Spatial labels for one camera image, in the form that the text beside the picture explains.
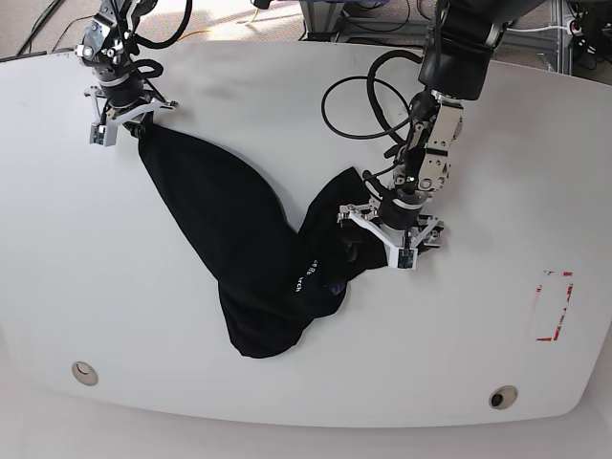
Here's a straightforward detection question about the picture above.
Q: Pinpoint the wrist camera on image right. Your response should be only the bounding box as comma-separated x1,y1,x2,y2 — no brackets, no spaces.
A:
387,247,418,270

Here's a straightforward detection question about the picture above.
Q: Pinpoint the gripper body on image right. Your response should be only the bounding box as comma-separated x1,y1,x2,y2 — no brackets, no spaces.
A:
338,191,445,256

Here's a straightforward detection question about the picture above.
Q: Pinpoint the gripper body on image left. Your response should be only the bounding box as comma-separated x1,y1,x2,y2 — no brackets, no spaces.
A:
84,78,179,137

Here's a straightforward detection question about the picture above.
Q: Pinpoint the table grommet hole right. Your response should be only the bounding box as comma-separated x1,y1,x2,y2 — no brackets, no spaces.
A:
489,385,518,410

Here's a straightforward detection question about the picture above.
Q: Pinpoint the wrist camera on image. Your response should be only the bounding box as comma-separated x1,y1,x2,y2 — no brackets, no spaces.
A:
89,122,118,147
387,247,418,270

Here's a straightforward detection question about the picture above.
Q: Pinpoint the aluminium frame rail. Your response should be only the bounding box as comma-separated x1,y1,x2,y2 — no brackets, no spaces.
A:
298,1,574,76

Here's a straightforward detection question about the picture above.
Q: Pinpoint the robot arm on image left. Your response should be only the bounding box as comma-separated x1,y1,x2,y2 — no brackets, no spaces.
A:
76,0,192,146

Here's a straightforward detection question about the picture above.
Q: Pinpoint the white table grommet left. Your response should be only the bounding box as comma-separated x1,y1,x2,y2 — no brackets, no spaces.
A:
71,361,98,387

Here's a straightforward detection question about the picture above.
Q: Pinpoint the black t-shirt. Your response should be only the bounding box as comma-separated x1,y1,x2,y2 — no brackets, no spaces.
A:
139,124,387,359

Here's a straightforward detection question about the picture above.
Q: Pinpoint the yellow cable on floor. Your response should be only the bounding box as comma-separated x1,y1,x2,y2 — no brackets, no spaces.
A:
175,8,262,43

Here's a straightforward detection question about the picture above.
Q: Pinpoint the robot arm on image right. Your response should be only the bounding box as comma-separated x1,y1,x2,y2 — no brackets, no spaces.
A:
339,1,538,269

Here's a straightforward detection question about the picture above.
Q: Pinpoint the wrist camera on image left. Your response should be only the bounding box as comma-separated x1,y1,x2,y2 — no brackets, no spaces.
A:
89,122,118,147

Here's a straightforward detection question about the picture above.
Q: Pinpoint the red tape rectangle marking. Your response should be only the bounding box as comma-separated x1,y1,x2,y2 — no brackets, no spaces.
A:
530,271,575,342

